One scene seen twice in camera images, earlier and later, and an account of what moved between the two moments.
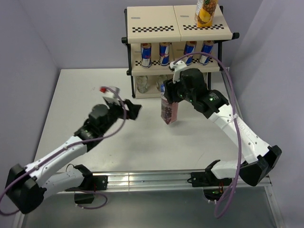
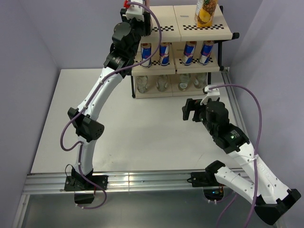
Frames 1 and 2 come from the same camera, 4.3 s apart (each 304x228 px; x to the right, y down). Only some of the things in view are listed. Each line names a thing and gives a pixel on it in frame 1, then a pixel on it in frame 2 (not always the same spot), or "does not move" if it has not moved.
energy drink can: [190, 49] does not move
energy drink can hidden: [207, 48] does not move
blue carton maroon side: [169, 110] → [147, 3]
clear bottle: [142, 83] does not move
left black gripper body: [115, 111] → [140, 28]
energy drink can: [146, 55] does not move
